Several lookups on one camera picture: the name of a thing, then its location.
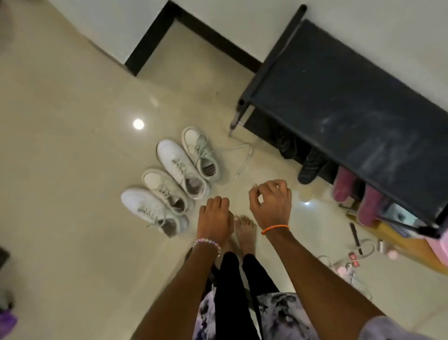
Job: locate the person's left fingers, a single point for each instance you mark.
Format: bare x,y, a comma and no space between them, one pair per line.
214,202

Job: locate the person's right hand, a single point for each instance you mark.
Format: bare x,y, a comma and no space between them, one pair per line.
274,208

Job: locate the purple floral dress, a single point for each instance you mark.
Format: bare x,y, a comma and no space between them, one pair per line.
283,315

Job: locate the wooden board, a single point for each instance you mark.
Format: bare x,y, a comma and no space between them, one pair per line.
409,245

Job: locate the white sneaker with loose lace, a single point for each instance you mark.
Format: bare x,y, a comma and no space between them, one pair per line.
199,150

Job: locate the pink slipper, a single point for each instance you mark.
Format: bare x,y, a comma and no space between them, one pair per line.
370,206
343,185

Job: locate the small silver cylinder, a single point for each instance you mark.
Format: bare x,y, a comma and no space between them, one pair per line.
382,246

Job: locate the person's left forearm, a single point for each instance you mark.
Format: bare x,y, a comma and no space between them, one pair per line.
182,294

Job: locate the black shoe rack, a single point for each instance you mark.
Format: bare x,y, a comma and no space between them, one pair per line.
343,105

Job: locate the person's right forearm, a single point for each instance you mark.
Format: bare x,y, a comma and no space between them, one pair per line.
315,280

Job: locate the person's right foot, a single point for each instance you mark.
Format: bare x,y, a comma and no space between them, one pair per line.
245,234

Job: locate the black shoe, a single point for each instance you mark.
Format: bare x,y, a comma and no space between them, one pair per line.
313,166
288,145

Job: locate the black leggings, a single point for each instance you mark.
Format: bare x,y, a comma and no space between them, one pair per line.
227,297

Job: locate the person's left foot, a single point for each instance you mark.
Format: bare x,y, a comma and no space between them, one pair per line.
226,247

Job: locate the person's right thumb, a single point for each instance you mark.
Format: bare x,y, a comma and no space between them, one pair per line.
252,202

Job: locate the small pink ball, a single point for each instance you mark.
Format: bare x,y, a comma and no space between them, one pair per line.
393,255

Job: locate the purple cloth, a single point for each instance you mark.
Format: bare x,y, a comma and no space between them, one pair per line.
7,324

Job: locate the black comb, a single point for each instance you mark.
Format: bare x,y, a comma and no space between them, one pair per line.
356,238

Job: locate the person's left hand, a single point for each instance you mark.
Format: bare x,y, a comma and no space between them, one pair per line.
214,220

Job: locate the person's foot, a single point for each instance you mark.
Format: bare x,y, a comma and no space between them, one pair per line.
226,247
245,234

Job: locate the pink box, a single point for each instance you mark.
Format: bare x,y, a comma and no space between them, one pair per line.
440,250

